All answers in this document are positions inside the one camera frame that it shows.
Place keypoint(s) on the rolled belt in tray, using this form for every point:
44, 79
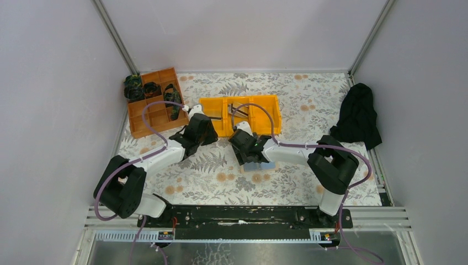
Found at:
151, 89

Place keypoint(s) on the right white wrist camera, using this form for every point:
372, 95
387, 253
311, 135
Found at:
244, 126

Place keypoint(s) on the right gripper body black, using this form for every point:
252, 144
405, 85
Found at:
240, 142

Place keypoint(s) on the yellow three-compartment bin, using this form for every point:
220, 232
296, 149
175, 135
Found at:
261, 112

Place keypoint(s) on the black cloth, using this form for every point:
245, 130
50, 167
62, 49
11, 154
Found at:
357, 118

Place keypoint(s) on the orange compartment tray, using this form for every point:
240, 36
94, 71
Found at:
151, 114

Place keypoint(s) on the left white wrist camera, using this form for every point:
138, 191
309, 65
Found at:
193, 110

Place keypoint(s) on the card in middle bin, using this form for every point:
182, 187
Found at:
236, 109

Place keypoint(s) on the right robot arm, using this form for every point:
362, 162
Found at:
332, 164

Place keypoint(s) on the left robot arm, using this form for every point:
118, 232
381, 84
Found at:
121, 186

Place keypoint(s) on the rolled camo belt outside tray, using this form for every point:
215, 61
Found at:
133, 88

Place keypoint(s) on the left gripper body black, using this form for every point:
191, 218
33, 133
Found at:
206, 126

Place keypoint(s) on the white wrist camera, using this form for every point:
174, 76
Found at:
244, 126
193, 110

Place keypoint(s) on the camo belt in tray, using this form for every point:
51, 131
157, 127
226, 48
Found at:
171, 94

